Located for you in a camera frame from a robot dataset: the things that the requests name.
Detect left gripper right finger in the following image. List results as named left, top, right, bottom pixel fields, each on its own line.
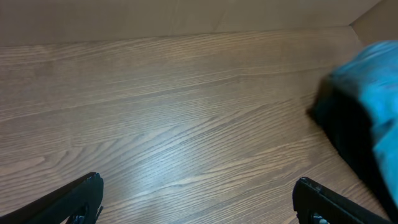
left=292, top=177, right=391, bottom=224

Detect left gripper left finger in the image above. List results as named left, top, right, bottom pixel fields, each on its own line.
left=1, top=172, right=104, bottom=224

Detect light blue denim jeans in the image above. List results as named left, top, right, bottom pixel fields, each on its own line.
left=308, top=40, right=397, bottom=222

